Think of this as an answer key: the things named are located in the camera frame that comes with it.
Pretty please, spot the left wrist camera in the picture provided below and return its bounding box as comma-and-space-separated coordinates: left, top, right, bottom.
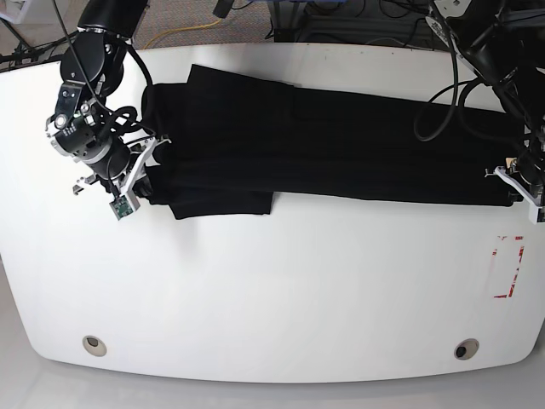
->
528, 204, 545, 224

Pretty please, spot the black T-shirt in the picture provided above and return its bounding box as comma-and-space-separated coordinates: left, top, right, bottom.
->
141, 65, 523, 220

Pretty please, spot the left table grommet hole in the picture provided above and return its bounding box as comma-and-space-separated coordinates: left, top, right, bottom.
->
82, 336, 107, 357

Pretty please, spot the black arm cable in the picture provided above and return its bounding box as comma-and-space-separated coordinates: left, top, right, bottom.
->
53, 0, 103, 112
412, 16, 482, 142

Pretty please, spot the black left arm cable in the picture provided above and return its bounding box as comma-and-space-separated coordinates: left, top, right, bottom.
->
412, 16, 482, 142

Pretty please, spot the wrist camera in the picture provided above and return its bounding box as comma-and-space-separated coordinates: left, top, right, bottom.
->
528, 204, 545, 224
110, 193, 140, 221

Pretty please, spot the right table grommet hole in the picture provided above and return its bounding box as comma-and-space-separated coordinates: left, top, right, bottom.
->
454, 338, 479, 360

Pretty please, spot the yellow cable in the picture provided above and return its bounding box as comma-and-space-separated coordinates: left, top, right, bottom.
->
144, 16, 225, 50

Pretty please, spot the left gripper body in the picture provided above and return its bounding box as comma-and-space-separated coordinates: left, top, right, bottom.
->
484, 140, 544, 213

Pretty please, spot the red tape rectangle marking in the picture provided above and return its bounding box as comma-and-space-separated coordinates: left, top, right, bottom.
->
487, 235, 525, 299

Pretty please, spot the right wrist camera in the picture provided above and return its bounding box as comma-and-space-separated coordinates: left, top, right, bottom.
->
110, 193, 140, 221

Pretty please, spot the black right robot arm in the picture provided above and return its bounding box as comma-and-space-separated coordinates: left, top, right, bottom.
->
45, 1, 169, 218

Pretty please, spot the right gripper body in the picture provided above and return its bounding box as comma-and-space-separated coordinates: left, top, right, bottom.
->
45, 84, 169, 205

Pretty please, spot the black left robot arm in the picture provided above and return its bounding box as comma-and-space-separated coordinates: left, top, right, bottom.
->
427, 1, 544, 223

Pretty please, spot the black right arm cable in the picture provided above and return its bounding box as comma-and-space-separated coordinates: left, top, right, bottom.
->
53, 0, 103, 112

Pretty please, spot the table grommet hole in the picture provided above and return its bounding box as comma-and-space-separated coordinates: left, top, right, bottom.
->
82, 336, 107, 357
454, 338, 479, 360

